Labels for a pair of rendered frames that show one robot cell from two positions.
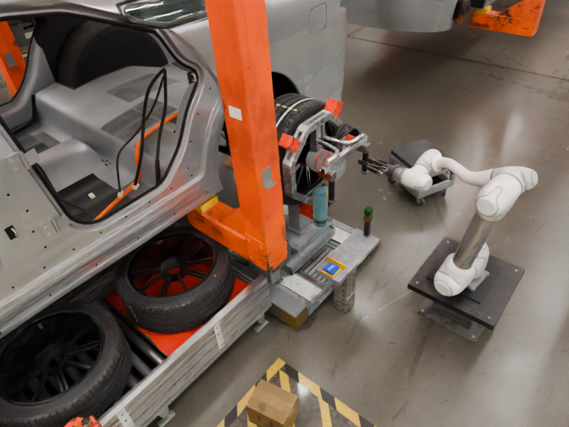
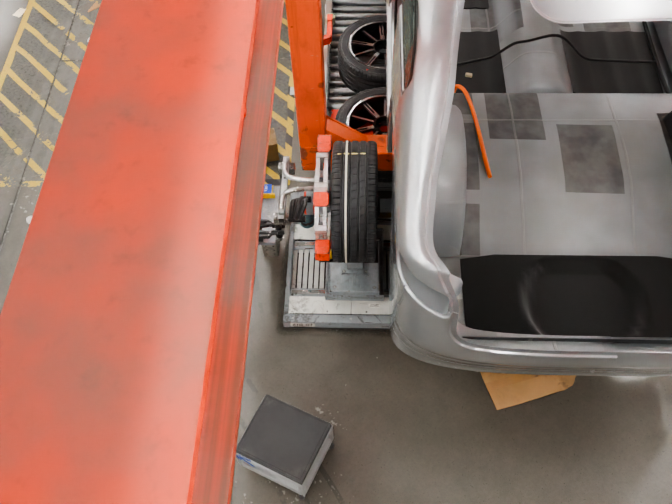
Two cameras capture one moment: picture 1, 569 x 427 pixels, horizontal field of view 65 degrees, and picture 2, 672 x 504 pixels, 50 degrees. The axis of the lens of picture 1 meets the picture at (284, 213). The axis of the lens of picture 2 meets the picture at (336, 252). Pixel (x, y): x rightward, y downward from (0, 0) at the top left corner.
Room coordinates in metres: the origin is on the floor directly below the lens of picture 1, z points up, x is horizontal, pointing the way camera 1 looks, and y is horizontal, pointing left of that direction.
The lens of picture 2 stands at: (4.10, -1.69, 3.95)
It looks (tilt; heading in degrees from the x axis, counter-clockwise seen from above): 57 degrees down; 140
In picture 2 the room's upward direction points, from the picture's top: 2 degrees counter-clockwise
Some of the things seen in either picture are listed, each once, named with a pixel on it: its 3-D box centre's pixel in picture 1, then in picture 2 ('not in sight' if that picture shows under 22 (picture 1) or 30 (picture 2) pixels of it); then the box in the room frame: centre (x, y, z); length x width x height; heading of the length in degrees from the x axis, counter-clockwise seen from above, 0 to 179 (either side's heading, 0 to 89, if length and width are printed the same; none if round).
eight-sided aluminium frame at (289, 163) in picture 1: (316, 158); (323, 201); (2.25, -0.22, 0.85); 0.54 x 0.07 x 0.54; 136
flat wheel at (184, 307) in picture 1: (176, 276); (384, 134); (1.83, 0.67, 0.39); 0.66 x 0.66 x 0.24
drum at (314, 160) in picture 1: (326, 163); (310, 201); (2.20, -0.27, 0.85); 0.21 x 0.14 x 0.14; 46
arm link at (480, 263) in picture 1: (472, 256); not in sight; (1.70, -1.02, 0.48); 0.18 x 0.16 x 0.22; 131
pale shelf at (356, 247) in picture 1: (348, 255); (264, 214); (1.83, -0.35, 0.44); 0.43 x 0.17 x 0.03; 136
